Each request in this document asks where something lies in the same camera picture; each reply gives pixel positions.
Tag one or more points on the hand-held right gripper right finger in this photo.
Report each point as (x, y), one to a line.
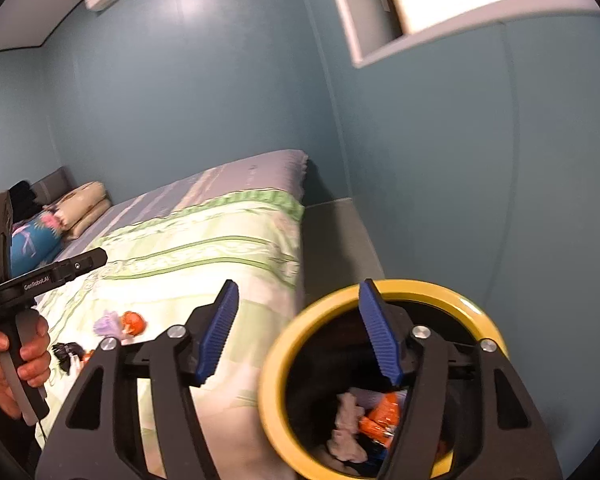
(380, 335)

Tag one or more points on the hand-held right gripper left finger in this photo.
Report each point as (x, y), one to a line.
(220, 330)

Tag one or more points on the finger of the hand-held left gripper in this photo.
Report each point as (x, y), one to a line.
(85, 261)

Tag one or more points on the yellow-rimmed dark waste bin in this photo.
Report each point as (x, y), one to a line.
(280, 360)

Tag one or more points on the orange snack wrapper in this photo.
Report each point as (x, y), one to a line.
(134, 324)
(380, 412)

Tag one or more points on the black plastic bag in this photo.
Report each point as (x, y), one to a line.
(67, 355)

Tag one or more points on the pale tissue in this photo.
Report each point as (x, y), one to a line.
(347, 425)

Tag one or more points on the person's left hand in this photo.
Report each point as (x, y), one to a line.
(35, 355)

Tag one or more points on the blue floral quilt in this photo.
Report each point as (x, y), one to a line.
(35, 242)

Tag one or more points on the black folded clothes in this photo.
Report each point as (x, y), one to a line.
(24, 197)

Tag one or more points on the beige stacked pillows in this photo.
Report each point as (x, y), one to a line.
(82, 207)

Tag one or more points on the green patterned blanket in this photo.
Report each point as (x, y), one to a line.
(205, 260)

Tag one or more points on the grey padded headboard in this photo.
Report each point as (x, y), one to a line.
(55, 185)

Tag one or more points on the grey striped bedsheet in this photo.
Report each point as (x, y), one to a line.
(260, 170)

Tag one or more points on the grey bed frame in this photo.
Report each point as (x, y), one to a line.
(337, 245)

